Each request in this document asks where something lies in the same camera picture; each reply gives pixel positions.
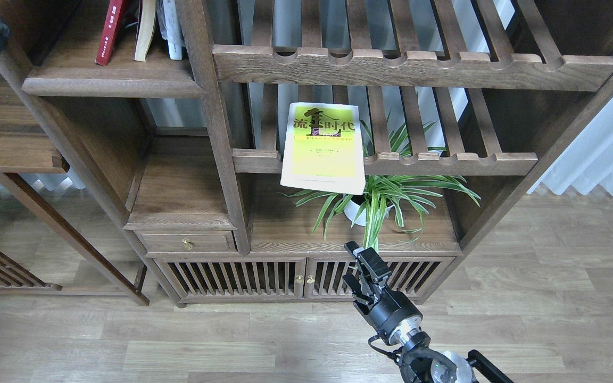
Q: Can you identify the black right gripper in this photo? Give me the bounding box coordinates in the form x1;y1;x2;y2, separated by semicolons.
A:
343;242;424;346

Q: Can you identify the red cover book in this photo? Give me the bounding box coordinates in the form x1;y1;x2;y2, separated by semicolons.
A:
95;1;139;66

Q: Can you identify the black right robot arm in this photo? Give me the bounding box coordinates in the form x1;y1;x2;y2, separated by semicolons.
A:
343;242;511;382

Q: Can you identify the white plant pot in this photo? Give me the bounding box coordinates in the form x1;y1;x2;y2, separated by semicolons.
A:
343;194;394;229

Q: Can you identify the yellow green cover book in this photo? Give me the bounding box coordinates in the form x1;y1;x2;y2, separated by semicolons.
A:
280;102;366;195

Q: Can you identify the dark wooden bookshelf unit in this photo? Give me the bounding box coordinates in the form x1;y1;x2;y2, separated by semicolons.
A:
0;1;613;307

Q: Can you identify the brass drawer knob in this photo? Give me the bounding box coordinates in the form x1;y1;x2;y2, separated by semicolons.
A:
181;238;194;251

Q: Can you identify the upright white book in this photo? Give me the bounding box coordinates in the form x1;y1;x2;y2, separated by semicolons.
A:
162;1;185;60

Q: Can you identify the upright cream paged book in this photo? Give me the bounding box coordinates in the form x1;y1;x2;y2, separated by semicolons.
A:
134;0;158;62

